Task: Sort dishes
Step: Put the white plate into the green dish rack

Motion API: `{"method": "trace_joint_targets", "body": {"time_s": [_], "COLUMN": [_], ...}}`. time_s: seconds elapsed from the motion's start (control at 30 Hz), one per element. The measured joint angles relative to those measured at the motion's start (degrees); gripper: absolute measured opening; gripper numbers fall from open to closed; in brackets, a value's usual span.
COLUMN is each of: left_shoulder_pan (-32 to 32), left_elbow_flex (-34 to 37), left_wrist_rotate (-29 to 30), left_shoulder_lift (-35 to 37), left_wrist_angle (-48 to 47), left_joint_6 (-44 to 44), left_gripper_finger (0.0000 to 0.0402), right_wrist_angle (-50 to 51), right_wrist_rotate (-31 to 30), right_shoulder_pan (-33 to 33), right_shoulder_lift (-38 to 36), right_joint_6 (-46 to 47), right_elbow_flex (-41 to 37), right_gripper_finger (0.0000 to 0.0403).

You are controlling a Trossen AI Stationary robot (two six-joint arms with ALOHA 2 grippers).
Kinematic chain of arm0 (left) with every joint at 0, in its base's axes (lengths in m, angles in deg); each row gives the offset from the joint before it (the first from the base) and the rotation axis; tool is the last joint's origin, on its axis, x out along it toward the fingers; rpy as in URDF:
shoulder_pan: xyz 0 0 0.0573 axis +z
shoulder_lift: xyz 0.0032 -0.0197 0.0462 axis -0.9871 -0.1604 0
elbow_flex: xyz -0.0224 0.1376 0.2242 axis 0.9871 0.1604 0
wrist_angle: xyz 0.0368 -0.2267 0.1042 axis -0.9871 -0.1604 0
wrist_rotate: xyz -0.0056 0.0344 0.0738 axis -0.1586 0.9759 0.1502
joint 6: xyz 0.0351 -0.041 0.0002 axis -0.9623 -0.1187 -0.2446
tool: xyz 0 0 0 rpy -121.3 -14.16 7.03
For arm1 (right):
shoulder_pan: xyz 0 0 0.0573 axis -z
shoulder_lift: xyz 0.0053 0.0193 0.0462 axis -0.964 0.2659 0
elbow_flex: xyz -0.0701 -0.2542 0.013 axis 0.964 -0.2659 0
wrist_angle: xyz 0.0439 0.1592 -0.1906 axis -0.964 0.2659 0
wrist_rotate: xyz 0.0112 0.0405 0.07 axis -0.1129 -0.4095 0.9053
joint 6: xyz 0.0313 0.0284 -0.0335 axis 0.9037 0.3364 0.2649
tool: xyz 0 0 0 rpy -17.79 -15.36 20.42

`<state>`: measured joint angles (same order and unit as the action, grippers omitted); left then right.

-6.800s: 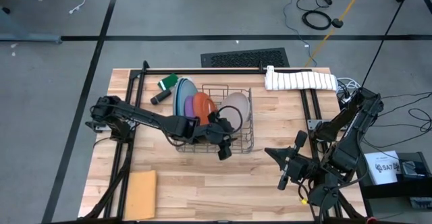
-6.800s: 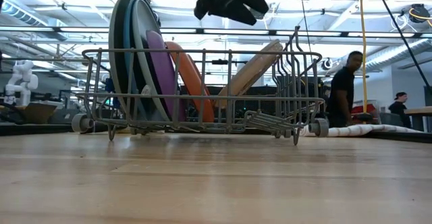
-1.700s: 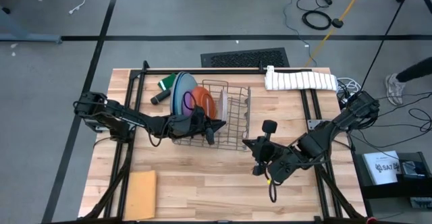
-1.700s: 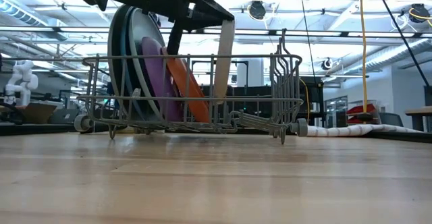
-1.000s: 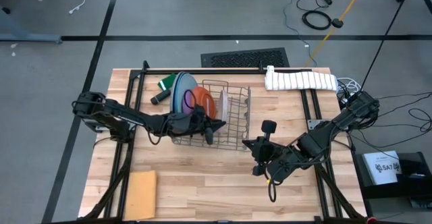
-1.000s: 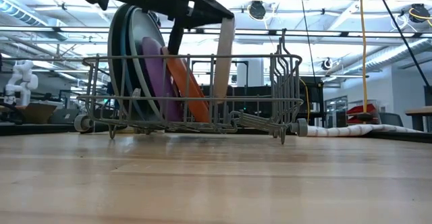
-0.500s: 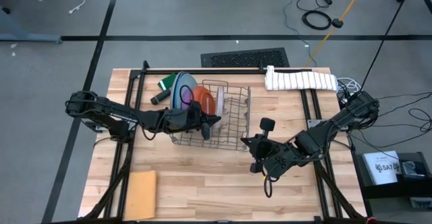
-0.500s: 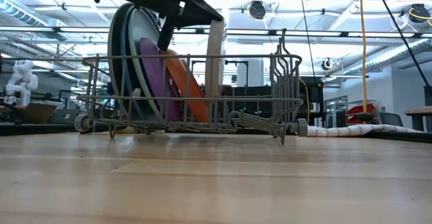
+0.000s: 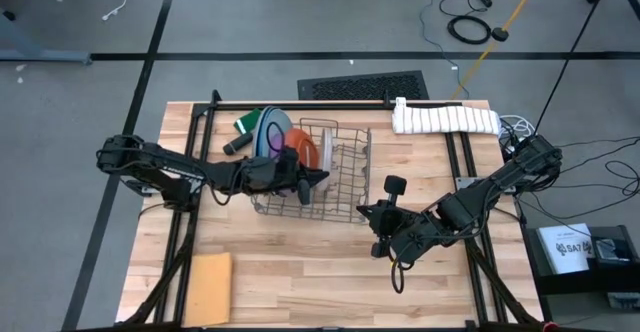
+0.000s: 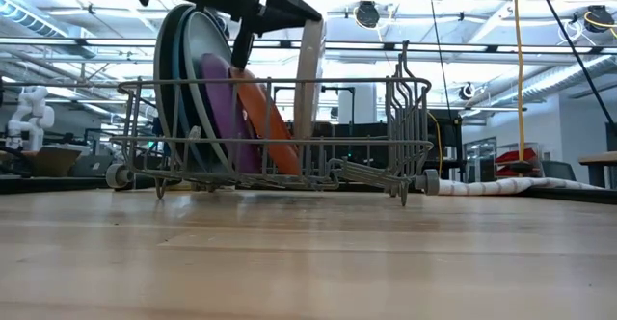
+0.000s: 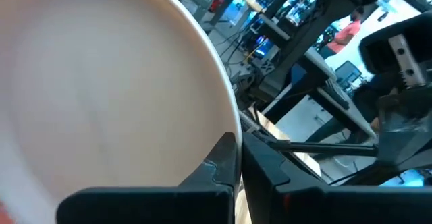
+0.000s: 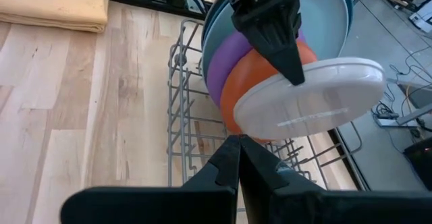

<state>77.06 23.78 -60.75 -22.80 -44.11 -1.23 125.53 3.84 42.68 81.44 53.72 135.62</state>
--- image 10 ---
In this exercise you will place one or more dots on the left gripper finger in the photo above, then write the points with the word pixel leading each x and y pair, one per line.
pixel 289 9

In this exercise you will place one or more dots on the light blue plate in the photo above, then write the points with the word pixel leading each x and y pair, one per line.
pixel 207 40

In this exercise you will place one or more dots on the beige plate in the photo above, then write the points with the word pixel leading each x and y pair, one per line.
pixel 308 79

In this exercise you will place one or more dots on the dark blue plate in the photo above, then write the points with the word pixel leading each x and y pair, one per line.
pixel 176 79

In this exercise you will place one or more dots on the large grey plate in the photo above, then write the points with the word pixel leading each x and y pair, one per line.
pixel 161 69

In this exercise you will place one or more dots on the orange plate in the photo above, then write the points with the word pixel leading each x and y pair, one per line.
pixel 262 117

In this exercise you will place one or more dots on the purple plate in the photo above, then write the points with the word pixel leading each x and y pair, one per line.
pixel 219 108

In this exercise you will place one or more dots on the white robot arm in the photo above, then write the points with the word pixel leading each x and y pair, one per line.
pixel 31 113

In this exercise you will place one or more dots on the long ceiling light fixture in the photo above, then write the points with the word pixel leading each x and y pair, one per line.
pixel 434 45

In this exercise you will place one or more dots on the black cabinet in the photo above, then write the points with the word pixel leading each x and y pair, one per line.
pixel 448 137

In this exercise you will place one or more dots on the cardboard box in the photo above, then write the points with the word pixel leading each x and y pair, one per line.
pixel 53 161

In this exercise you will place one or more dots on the red storage bins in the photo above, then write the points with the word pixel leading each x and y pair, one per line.
pixel 516 158

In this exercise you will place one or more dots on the white striped towel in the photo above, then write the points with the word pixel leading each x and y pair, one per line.
pixel 506 186

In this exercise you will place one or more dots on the dark office chair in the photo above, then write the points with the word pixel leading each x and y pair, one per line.
pixel 559 170

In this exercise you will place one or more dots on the wooden table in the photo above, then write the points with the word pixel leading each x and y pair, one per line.
pixel 600 157

